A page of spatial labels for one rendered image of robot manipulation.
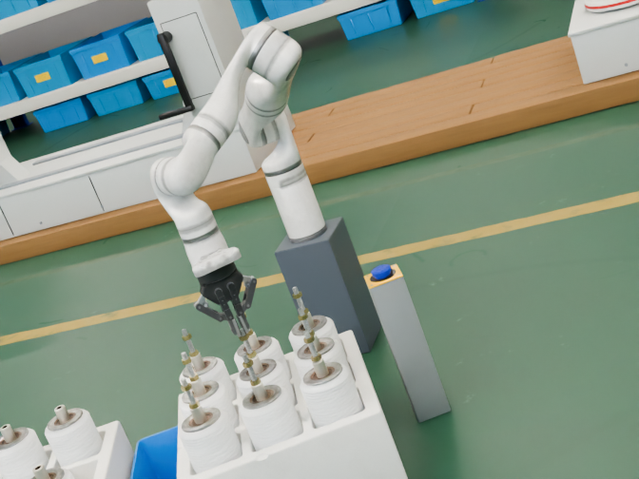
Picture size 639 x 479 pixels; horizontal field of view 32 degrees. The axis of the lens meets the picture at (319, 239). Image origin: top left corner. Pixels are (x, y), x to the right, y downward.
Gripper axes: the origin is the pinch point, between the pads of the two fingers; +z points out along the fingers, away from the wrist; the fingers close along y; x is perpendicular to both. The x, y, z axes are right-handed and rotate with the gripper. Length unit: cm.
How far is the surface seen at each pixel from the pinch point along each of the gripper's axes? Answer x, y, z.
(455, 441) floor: 14.2, -28.0, 35.4
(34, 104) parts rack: -565, 1, 13
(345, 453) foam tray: 21.5, -6.0, 22.7
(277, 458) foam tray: 18.9, 5.3, 18.7
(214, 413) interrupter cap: 9.6, 11.6, 9.8
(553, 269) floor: -35, -80, 36
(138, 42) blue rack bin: -520, -73, -3
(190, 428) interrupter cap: 10.5, 16.5, 9.8
